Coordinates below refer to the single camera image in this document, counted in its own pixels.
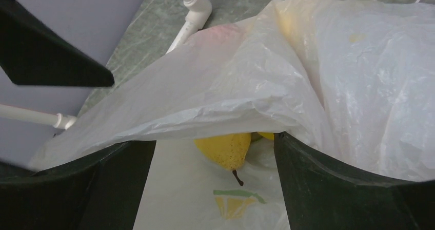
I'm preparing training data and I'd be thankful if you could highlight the white PVC pipe frame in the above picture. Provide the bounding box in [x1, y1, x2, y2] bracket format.
[1, 0, 212, 130]

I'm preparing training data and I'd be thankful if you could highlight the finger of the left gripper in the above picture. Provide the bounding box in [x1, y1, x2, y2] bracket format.
[1, 0, 114, 87]

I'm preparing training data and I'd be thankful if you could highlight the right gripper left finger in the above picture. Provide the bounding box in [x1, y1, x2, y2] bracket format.
[1, 141, 156, 229]

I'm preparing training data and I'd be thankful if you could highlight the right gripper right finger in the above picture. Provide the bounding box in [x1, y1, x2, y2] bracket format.
[274, 132, 434, 229]

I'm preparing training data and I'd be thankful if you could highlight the translucent white plastic bag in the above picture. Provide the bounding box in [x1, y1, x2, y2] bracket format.
[30, 0, 434, 229]

